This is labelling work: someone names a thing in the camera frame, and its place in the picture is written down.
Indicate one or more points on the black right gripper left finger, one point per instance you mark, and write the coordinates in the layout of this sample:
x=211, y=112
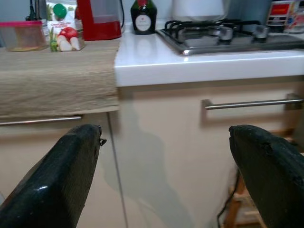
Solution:
x=54, y=180

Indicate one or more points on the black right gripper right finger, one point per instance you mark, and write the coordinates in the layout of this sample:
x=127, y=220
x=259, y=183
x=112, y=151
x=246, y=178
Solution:
x=273, y=180

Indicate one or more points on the wooden lattice rack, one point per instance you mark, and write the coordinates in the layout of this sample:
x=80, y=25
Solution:
x=238, y=204

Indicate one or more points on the beige woven table runner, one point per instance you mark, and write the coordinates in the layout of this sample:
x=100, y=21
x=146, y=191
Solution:
x=59, y=78

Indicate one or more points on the beige kitchen cabinet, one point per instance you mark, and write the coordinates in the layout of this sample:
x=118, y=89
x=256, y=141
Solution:
x=166, y=123

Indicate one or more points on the pink lidded plastic container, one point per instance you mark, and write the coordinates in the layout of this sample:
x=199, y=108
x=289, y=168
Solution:
x=21, y=35

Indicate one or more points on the steel gas hob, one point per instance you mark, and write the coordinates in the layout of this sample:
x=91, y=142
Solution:
x=202, y=42

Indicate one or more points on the red electric kettle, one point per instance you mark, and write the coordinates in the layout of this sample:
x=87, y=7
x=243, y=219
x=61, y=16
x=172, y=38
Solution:
x=102, y=31

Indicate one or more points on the printed tin canister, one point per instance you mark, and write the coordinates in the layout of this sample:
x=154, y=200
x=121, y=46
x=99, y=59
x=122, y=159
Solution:
x=278, y=14

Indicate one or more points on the dark glass bottle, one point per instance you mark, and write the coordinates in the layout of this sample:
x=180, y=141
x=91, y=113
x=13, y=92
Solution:
x=143, y=21

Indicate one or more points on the white pot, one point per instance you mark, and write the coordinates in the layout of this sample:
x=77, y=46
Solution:
x=197, y=9

